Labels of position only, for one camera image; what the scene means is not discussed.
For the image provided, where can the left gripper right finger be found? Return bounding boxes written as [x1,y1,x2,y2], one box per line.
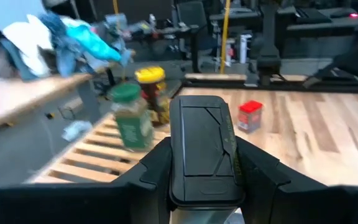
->
[237,138,358,224]

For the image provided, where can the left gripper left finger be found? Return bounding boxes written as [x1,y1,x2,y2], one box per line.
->
[0,138,173,224]

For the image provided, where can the green-lidded spice jar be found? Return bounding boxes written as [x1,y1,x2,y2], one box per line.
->
[109,82,155,150]

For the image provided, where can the red-lidded smoked paprika tin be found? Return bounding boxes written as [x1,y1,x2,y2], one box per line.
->
[237,100,264,134]

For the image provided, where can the yellow-lidded spice jar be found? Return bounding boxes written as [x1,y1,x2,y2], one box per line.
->
[134,65,170,125]

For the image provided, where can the wooden slatted shelf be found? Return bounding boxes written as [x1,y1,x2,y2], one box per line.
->
[26,111,172,184]

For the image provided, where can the wooden desk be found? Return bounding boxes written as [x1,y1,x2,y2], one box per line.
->
[0,73,93,134]

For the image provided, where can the blue denim garment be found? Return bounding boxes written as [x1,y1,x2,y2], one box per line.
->
[39,12,83,78]

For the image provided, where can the teal garment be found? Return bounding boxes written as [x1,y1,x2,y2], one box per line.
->
[65,23,122,63]

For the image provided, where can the white cloth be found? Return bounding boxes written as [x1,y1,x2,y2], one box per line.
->
[1,14,54,78]

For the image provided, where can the black aluminium table frame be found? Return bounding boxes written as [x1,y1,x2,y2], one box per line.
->
[178,79,358,94]

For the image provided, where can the thick yellow cable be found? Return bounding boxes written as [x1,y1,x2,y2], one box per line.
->
[219,0,231,75]

